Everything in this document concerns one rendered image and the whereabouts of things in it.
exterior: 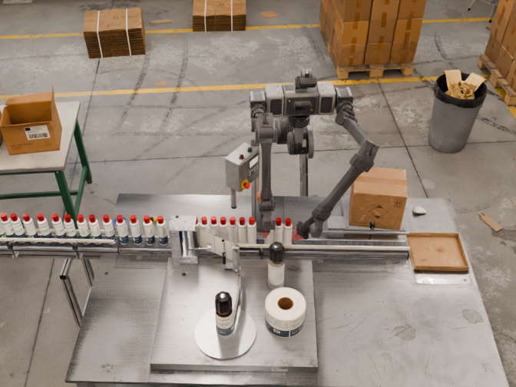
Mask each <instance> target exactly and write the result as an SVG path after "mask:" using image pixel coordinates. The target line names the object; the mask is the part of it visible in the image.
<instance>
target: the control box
mask: <svg viewBox="0 0 516 387"><path fill-rule="evenodd" d="M249 147H251V145H250V144H248V143H245V142H244V143H243V144H241V145H240V146H239V147H238V148H237V149H236V150H235V151H233V152H232V153H231V154H229V155H228V156H227V157H226V158H225V171H226V185H227V186H228V187H230V188H232V189H234V190H236V191H238V192H242V191H243V190H244V189H245V187H244V183H245V182H246V183H247V182H249V183H252V182H253V181H254V180H255V179H256V178H258V176H259V169H258V170H257V171H255V172H254V173H253V174H252V175H251V176H250V177H249V173H248V172H249V171H250V170H251V169H252V168H253V167H255V166H256V165H257V164H258V163H259V161H258V162H257V163H256V164H254V165H253V166H252V167H251V168H250V169H249V160H250V159H251V158H252V157H254V156H255V155H256V154H258V153H259V150H258V149H256V148H254V149H252V151H253V152H252V153H248V152H247V150H248V148H249ZM241 154H242V155H243V156H244V159H243V160H240V159H239V157H240V155H241Z"/></svg>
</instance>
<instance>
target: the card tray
mask: <svg viewBox="0 0 516 387"><path fill-rule="evenodd" d="M406 238H407V241H408V246H410V250H409V252H410V256H411V259H412V265H413V270H431V271H468V268H469V265H468V260H467V257H466V255H465V250H464V247H463V245H462V242H461V237H460V235H459V233H435V232H409V235H406Z"/></svg>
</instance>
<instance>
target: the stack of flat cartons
mask: <svg viewBox="0 0 516 387"><path fill-rule="evenodd" d="M83 36H84V41H85V42H86V43H85V44H86V46H87V50H88V57H89V59H90V58H109V57H118V56H128V55H130V56H132V55H145V54H146V41H145V30H144V22H143V17H142V11H141V7H140V8H129V9H121V8H118V9H110V10H109V9H108V10H102V11H86V12H85V19H84V31H83Z"/></svg>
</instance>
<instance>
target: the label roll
mask: <svg viewBox="0 0 516 387"><path fill-rule="evenodd" d="M305 313H306V301H305V298H304V297H303V295H302V294H301V293H300V292H298V291H297V290H295V289H292V288H287V287H283V288H278V289H275V290H273V291H272V292H271V293H269V295H268V296H267V298H266V301H265V324H266V327H267V329H268V330H269V331H270V332H271V333H272V334H273V335H275V336H277V337H280V338H290V337H293V336H296V335H297V334H299V333H300V332H301V331H302V329H303V327H304V322H305Z"/></svg>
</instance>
